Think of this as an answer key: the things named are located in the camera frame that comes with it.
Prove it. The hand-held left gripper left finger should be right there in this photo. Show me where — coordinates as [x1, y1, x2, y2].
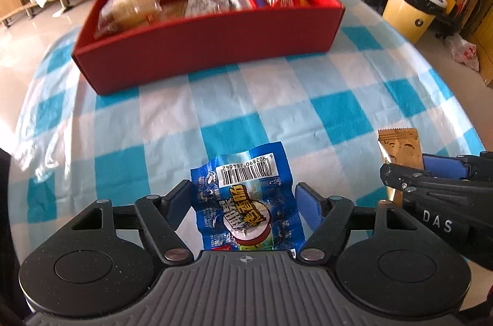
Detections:
[72, 180, 194, 265]

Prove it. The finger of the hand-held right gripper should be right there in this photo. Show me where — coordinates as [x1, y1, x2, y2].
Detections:
[421, 151, 493, 182]
[379, 163, 493, 204]

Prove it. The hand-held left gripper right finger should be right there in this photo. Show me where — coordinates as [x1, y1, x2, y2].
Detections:
[294, 182, 421, 265]

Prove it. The gold snack packet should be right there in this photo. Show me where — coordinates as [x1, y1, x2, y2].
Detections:
[377, 128, 425, 204]

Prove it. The blue snack packet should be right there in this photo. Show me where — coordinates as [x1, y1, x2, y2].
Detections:
[190, 141, 308, 254]

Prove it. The red cardboard box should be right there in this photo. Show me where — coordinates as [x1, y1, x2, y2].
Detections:
[73, 0, 345, 96]

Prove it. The white long snack packet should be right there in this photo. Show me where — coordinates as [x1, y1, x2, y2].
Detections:
[185, 0, 255, 19]

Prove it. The clear bun packet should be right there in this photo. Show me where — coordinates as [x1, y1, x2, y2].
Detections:
[94, 0, 170, 40]

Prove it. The blue checkered tablecloth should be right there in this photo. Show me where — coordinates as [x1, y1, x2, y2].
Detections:
[10, 0, 487, 259]

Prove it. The white red plastic bag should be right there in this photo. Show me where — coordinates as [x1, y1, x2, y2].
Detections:
[444, 33, 480, 72]

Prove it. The wooden cupboard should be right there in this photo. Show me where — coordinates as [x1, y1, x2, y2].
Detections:
[461, 0, 493, 88]

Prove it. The yellow trash bin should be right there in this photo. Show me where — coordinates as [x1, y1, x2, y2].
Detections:
[382, 0, 450, 43]

